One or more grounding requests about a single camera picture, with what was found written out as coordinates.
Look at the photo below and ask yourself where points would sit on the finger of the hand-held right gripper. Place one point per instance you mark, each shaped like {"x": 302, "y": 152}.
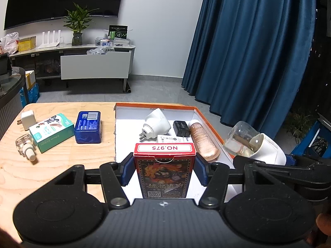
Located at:
{"x": 289, "y": 159}
{"x": 297, "y": 175}

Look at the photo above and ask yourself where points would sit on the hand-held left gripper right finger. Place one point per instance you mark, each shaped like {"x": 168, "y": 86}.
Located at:
{"x": 201, "y": 170}

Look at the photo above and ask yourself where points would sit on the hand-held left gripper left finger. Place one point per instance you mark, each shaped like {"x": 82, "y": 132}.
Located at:
{"x": 126, "y": 169}

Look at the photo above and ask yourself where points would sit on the white vaporizer with clear bottle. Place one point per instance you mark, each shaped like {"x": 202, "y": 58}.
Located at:
{"x": 269, "y": 147}

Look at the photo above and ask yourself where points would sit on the rose gold tube white cap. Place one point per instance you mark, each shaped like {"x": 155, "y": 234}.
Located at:
{"x": 204, "y": 140}

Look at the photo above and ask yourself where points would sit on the orange cardboard box white inside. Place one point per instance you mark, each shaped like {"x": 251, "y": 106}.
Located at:
{"x": 129, "y": 134}

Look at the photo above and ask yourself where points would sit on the playing card box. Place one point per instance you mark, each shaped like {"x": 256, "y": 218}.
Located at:
{"x": 165, "y": 175}

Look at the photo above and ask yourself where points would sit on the small white box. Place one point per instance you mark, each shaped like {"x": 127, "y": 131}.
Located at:
{"x": 173, "y": 139}

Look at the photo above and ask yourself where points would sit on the black charger plug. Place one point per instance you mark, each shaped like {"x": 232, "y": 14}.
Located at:
{"x": 181, "y": 128}

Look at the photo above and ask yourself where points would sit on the white plug-in vaporizer green button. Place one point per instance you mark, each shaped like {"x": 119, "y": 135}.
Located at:
{"x": 156, "y": 121}

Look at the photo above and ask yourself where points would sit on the blue tin box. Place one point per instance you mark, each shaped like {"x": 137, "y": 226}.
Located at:
{"x": 88, "y": 128}

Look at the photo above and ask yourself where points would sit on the green bandage box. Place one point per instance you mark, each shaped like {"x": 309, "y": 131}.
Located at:
{"x": 51, "y": 134}

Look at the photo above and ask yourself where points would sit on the clear liquid bottle beige cap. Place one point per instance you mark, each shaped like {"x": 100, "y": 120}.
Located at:
{"x": 23, "y": 144}

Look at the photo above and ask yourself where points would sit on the white charger plug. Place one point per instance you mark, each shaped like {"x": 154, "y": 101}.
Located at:
{"x": 28, "y": 120}

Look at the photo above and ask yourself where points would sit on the dark potted plant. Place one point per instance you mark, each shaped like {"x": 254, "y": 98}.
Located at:
{"x": 300, "y": 125}

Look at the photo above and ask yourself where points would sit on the black rolled mat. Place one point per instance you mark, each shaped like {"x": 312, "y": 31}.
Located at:
{"x": 128, "y": 89}

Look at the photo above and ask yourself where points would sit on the white tv cabinet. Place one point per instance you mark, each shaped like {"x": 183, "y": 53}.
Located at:
{"x": 95, "y": 66}

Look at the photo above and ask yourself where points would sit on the blue curtain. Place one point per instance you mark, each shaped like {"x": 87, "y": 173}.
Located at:
{"x": 245, "y": 56}

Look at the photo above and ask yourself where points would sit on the clear plastic bag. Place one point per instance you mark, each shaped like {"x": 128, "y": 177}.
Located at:
{"x": 98, "y": 51}

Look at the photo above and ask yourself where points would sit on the blue plastic packs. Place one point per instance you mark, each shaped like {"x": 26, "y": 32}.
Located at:
{"x": 29, "y": 94}

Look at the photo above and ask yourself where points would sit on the clear plastic organizer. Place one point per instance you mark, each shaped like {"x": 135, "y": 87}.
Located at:
{"x": 111, "y": 42}

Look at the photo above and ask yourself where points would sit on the white and yellow carton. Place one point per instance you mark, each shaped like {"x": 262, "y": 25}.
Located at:
{"x": 30, "y": 78}

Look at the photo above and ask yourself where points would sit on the green and black box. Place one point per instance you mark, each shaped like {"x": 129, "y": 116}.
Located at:
{"x": 118, "y": 32}

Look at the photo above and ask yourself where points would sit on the black counter ribbed front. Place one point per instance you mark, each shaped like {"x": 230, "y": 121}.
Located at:
{"x": 10, "y": 95}

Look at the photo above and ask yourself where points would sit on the white router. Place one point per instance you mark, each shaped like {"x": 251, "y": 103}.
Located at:
{"x": 50, "y": 42}

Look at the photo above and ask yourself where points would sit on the green plant in glass vase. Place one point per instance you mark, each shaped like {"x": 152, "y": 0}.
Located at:
{"x": 77, "y": 23}

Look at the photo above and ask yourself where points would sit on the yellow cardboard box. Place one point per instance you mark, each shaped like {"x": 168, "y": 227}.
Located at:
{"x": 25, "y": 44}

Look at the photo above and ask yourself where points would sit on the white plastic bag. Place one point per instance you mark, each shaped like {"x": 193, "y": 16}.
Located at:
{"x": 9, "y": 42}

